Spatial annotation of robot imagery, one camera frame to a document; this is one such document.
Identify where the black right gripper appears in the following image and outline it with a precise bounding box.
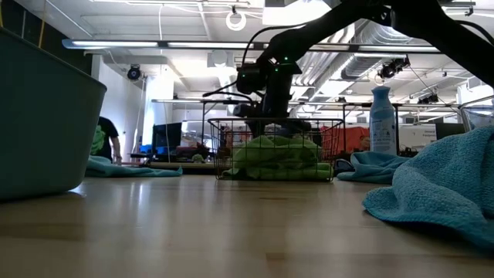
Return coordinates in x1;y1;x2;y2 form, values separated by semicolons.
246;59;312;137

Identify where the blue microfiber towel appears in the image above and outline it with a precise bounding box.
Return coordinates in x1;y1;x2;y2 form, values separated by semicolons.
335;151;411;185
361;125;494;250
84;155;184;178

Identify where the orange fabric cover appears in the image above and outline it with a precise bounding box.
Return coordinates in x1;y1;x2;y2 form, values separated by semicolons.
320;126;371;154

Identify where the small dark rounded object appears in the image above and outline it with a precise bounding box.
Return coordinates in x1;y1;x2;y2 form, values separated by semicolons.
333;158;355;178

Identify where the blue white spray bottle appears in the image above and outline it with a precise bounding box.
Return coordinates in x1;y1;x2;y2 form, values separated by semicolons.
369;85;398;156

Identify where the black monitor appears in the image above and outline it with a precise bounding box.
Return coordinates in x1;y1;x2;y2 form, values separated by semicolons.
152;122;183;156

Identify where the white sign board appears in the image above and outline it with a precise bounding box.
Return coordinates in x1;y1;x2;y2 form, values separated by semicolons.
398;124;438;152

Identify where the overhead light bar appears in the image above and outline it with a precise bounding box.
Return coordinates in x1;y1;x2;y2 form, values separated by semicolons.
61;38;441;53

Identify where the person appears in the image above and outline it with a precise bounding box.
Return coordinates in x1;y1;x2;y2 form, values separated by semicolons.
90;116;123;164

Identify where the clear plastic bin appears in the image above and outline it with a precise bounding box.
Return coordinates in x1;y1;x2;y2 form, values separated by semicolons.
458;95;494;132

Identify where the teal plastic basket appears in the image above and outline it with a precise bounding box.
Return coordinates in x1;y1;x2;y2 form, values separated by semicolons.
0;27;108;200

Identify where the metal wire basket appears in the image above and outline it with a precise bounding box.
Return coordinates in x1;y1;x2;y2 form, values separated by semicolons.
207;117;346;181

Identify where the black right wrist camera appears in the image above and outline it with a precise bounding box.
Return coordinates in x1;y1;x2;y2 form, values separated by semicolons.
235;63;267;96

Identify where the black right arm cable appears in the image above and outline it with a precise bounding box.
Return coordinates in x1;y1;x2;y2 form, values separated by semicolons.
241;23;306;69

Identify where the white hanging ring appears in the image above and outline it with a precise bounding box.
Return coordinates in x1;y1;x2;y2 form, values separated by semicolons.
225;9;248;32

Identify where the black rig camera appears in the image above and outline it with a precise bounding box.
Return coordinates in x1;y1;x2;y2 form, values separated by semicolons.
379;56;411;80

